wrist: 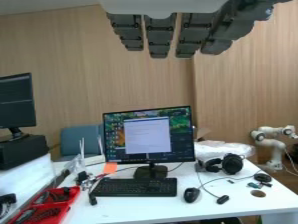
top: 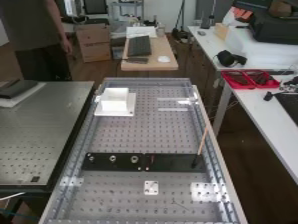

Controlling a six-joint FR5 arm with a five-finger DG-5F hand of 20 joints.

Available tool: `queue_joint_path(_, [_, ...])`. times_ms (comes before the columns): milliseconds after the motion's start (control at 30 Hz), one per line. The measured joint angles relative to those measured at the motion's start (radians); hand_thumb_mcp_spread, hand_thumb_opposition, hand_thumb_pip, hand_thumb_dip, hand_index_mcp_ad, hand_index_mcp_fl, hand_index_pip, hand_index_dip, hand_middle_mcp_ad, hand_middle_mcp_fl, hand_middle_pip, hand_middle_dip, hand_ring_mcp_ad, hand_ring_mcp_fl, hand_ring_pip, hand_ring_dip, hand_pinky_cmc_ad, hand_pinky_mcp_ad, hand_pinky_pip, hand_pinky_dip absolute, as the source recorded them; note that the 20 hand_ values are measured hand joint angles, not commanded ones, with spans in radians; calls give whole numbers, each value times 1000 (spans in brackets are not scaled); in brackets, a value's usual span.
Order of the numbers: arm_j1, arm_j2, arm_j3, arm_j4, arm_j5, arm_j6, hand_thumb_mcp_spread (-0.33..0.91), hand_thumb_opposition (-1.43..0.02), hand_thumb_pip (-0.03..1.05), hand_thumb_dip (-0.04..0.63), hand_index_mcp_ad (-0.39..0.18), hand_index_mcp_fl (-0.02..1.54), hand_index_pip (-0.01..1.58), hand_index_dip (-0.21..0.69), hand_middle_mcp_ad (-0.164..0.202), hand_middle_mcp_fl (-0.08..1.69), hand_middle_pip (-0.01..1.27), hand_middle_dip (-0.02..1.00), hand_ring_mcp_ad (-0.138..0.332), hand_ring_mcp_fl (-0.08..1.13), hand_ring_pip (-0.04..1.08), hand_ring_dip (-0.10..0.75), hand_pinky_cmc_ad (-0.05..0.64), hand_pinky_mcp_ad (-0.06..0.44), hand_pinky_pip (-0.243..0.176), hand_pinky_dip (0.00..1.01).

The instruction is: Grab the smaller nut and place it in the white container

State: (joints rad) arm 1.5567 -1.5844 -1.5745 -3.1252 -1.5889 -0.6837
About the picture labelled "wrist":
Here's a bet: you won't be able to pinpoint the orange sticky note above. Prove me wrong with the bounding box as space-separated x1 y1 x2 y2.
103 161 120 175

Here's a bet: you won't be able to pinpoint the clear plastic bag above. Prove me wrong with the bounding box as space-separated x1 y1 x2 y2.
195 141 256 163

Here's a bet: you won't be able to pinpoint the grey five-finger robot hand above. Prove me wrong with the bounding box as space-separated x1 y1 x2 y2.
97 0 286 60

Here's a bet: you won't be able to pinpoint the black keyboard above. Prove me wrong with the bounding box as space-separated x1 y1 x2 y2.
89 176 180 198

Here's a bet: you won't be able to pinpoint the red tray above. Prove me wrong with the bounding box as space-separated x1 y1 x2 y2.
31 185 83 210
7 202 72 224

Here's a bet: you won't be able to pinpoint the blue-grey chair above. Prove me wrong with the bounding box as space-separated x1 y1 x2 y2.
59 124 105 158

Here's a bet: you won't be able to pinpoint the black box device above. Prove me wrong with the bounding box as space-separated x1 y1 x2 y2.
0 133 51 171

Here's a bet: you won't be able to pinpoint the white foam box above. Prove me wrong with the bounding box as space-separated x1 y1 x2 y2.
0 154 58 208

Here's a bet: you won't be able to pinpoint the dark computer monitor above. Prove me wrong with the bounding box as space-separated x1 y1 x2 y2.
0 72 39 140

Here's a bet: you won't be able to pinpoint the black computer mouse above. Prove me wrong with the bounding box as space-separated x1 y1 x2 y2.
183 187 203 204

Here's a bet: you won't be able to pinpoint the small white jointed device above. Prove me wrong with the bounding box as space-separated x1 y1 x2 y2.
249 124 298 173

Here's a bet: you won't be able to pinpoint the black headphones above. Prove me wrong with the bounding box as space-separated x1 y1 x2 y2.
203 152 246 176

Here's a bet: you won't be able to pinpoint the computer monitor with bright window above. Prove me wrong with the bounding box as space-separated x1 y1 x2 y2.
103 105 197 180

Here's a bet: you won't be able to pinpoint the white desk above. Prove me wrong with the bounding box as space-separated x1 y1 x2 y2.
0 155 298 224

